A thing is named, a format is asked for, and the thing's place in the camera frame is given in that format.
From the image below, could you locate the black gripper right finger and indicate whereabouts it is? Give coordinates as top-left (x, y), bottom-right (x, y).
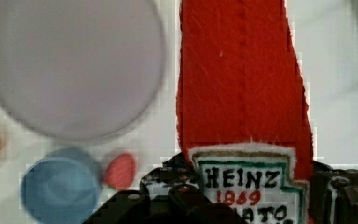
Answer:
top-left (310, 162), bottom-right (358, 224)

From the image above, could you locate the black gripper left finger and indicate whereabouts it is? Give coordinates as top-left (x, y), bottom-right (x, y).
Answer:
top-left (83, 154), bottom-right (245, 224)

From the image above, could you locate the plush red ketchup bottle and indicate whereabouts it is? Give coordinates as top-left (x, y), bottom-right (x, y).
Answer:
top-left (176, 0), bottom-right (313, 224)

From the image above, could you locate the toy strawberry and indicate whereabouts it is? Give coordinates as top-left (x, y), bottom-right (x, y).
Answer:
top-left (103, 153), bottom-right (136, 190)

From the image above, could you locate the blue plastic cup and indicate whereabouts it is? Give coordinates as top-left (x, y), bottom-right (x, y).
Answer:
top-left (20, 147), bottom-right (101, 224)

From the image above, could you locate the lilac round plate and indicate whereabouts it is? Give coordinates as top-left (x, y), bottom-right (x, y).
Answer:
top-left (0, 0), bottom-right (165, 141)

